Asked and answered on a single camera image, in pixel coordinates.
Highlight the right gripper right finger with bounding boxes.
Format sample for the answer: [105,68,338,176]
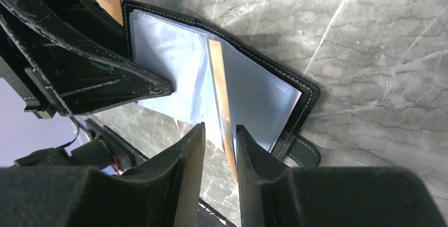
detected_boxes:
[236,125,445,226]

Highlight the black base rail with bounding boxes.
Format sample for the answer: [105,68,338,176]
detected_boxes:
[14,115,239,227]

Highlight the black leather card holder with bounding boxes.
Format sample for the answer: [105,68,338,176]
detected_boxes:
[122,0,321,167]

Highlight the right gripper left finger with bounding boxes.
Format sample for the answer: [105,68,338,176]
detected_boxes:
[1,123,206,226]

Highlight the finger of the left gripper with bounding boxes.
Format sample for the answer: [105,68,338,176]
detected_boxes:
[1,0,174,119]

